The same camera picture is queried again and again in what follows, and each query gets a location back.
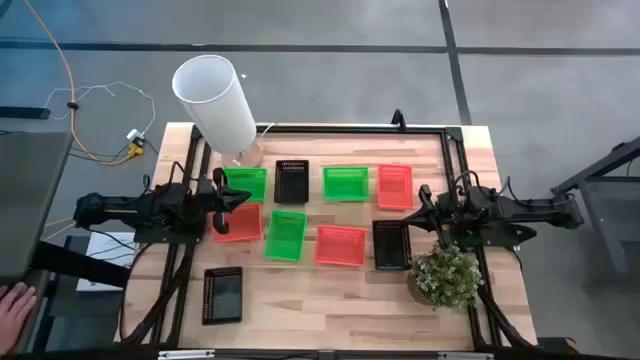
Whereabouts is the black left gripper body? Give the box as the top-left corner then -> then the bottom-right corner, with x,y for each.
199,167 -> 232,235

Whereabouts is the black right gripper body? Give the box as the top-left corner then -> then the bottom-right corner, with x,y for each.
419,184 -> 459,246

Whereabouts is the green plastic basket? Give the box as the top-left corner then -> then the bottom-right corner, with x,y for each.
223,167 -> 269,204
263,209 -> 308,263
322,166 -> 371,203

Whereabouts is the red plastic basket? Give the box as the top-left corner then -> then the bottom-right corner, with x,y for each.
212,202 -> 264,245
313,224 -> 368,267
376,164 -> 415,211

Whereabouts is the black plastic basket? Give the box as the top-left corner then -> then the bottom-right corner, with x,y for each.
372,219 -> 413,272
273,159 -> 310,205
201,266 -> 244,327

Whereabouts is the potted green plant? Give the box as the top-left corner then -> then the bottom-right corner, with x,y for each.
405,243 -> 485,310

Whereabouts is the white cylinder shade lamp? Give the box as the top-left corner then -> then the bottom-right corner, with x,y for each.
171,54 -> 265,170

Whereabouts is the white paper sheet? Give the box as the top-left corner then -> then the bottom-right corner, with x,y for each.
75,231 -> 139,293

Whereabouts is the black slanted beam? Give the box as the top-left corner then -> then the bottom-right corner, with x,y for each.
29,240 -> 131,290

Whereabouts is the grey metal table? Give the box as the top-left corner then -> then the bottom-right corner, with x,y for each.
549,135 -> 640,291

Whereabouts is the grey desk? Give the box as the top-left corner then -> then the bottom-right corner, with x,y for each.
0,130 -> 75,281

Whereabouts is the flat black bar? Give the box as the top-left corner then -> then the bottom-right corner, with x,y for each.
0,105 -> 51,121

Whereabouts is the person's hand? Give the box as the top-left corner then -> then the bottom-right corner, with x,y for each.
0,281 -> 39,356

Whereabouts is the black cable bundle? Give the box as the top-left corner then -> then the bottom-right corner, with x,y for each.
474,284 -> 536,349
119,243 -> 195,346

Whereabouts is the black aluminium frame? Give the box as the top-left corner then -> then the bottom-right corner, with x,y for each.
119,123 -> 539,351

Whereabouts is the thin white cable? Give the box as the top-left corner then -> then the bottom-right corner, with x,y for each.
43,81 -> 157,139

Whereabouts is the silver bracket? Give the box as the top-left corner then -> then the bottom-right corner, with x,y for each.
158,349 -> 216,360
438,351 -> 495,360

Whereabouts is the thin orange cable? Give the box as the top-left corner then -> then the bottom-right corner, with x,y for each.
22,0 -> 139,167

